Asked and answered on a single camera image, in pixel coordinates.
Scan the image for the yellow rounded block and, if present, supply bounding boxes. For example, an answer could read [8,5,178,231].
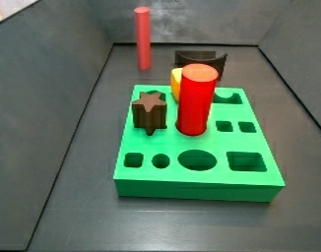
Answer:
[171,68,183,101]

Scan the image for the brown star block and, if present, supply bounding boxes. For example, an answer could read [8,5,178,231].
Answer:
[131,91,167,136]

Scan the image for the slim red oval peg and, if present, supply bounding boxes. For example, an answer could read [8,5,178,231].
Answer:
[134,6,151,70]

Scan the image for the black curved holder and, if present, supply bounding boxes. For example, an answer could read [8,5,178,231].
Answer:
[174,50,227,79]

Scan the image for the green shape sorter board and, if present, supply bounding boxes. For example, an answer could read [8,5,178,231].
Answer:
[114,85,285,202]

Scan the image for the large red cylinder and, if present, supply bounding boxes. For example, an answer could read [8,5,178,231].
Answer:
[177,63,218,136]

